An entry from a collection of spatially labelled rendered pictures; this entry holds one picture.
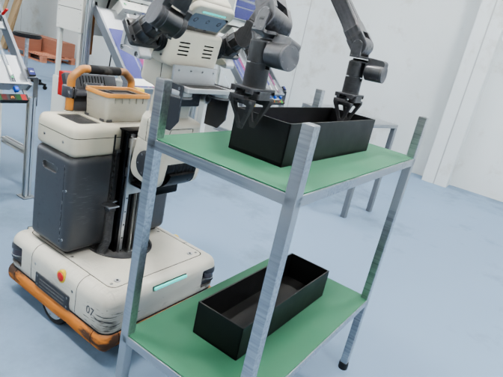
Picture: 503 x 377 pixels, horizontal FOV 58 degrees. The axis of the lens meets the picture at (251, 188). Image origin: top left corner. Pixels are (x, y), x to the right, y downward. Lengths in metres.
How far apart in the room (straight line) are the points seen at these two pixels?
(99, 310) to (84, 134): 0.64
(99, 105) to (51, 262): 0.64
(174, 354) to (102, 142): 0.86
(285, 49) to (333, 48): 5.81
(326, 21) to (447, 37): 1.66
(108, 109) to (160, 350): 0.95
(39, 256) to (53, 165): 0.38
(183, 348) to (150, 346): 0.09
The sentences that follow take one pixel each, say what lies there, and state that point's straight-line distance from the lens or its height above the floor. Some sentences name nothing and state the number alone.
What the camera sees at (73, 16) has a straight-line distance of 4.01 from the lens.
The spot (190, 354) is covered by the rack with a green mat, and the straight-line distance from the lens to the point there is 1.42.
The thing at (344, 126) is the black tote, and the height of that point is 1.05.
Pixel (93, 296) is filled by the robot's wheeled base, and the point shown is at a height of 0.25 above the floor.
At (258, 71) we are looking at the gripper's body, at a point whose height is 1.17.
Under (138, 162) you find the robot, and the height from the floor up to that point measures 0.72.
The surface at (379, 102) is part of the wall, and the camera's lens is 6.53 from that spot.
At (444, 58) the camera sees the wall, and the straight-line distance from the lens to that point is 6.35.
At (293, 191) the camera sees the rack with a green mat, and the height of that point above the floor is 0.96.
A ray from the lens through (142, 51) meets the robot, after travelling 1.54.
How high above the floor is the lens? 1.24
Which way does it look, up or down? 18 degrees down
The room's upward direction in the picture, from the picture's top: 12 degrees clockwise
